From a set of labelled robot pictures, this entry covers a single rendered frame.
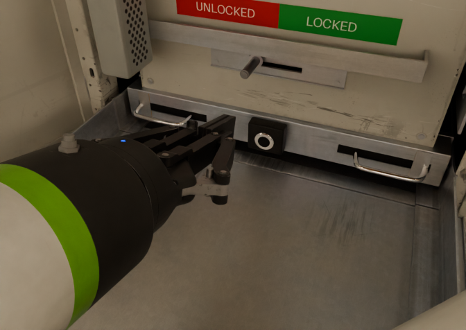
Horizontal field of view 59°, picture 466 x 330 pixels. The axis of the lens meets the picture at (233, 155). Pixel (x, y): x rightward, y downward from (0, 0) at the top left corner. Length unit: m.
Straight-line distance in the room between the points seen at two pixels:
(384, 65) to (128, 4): 0.34
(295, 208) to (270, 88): 0.19
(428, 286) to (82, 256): 0.45
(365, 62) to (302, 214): 0.23
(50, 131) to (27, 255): 0.63
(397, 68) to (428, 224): 0.23
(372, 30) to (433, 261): 0.31
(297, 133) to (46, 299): 0.53
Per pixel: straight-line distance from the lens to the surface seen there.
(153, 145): 0.34
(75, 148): 0.24
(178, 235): 0.59
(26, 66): 0.75
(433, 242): 0.63
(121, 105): 0.78
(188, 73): 0.70
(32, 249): 0.19
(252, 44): 0.59
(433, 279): 0.59
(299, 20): 0.60
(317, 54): 0.57
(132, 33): 0.62
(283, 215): 0.61
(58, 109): 0.81
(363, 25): 0.59
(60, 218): 0.20
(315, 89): 0.64
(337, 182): 0.68
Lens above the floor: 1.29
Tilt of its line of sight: 38 degrees down
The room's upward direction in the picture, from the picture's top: straight up
